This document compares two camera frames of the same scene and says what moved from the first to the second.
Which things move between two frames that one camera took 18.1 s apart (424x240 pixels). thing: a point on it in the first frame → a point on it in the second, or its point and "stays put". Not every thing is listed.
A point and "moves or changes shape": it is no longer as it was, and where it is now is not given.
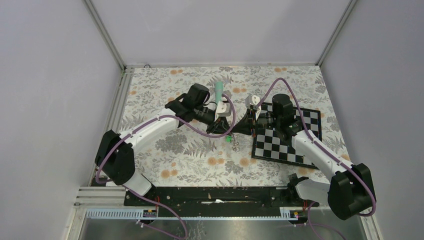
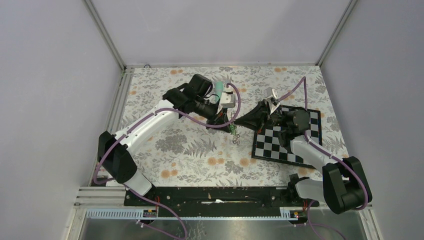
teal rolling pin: [219, 87] stays put
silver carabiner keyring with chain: [235, 146] moves or changes shape
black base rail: [220, 198] stays put
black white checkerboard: [270, 145] stays put
